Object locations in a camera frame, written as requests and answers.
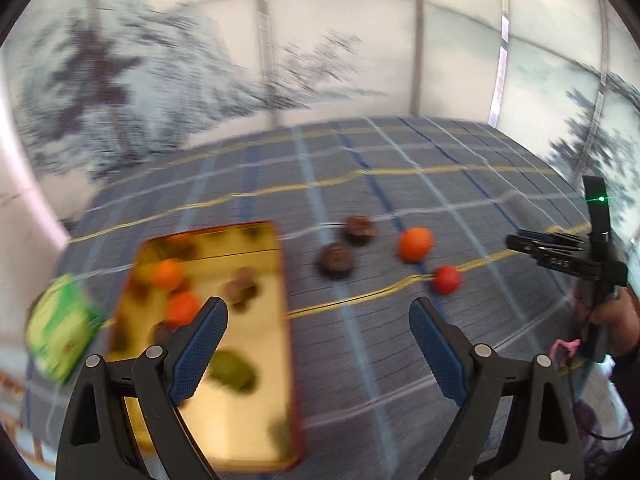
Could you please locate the white cloth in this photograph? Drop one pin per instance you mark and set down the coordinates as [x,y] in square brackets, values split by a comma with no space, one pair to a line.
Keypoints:
[597,400]

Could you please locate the red tomato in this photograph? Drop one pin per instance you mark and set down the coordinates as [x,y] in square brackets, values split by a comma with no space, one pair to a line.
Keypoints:
[446,280]

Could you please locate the grey plaid cloth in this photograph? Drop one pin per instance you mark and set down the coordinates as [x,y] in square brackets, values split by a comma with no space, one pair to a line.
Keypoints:
[375,185]

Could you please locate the large orange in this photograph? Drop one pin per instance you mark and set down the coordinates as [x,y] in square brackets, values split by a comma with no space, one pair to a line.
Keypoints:
[415,244]

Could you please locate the small tangerine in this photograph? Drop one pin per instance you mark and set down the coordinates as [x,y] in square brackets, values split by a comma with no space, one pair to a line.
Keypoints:
[183,308]
[167,274]

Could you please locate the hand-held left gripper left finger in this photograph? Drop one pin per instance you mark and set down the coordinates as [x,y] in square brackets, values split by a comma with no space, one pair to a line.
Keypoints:
[200,350]

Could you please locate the green snack packet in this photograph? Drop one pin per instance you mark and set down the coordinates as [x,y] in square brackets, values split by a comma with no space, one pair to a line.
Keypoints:
[60,330]

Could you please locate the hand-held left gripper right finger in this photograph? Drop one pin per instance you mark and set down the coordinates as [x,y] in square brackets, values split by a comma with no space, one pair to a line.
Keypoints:
[440,355]

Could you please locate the person's right hand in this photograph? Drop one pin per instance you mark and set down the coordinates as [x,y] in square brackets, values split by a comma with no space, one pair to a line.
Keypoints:
[619,320]

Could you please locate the red and gold tin box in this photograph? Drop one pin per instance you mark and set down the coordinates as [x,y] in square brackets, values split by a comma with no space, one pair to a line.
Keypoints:
[250,340]

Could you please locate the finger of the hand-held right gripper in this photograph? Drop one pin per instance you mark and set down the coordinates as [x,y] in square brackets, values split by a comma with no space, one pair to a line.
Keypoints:
[570,230]
[545,252]

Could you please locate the light brown longan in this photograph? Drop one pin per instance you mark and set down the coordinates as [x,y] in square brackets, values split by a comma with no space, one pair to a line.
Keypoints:
[237,292]

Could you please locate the brown chocolate muffin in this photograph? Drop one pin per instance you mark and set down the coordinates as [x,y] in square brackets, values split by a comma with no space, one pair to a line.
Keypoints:
[359,230]
[336,260]

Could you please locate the green round fruit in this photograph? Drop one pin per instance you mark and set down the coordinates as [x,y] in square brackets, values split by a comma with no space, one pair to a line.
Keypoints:
[232,372]

